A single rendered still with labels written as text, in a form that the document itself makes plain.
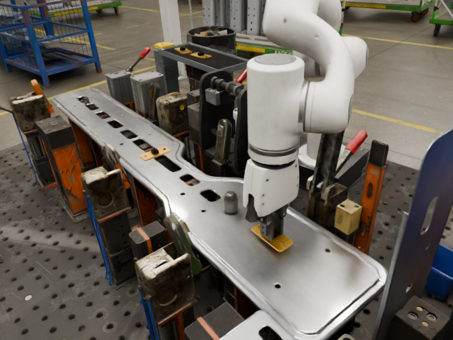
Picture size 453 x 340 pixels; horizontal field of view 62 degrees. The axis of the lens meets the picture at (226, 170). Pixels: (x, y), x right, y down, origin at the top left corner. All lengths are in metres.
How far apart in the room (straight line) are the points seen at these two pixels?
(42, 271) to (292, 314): 0.82
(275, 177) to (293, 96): 0.15
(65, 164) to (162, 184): 0.47
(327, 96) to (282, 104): 0.06
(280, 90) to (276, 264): 0.32
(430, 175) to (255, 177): 0.29
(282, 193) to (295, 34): 0.26
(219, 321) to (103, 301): 0.51
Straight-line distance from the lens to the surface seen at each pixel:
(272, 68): 0.54
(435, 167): 0.43
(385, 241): 1.26
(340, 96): 0.56
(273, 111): 0.56
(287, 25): 0.64
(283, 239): 0.74
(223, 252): 0.73
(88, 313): 1.10
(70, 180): 1.35
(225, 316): 0.66
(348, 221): 0.75
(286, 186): 0.66
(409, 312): 0.58
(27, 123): 1.52
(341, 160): 0.81
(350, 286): 0.69
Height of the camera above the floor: 1.51
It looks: 32 degrees down
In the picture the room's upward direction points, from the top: 3 degrees counter-clockwise
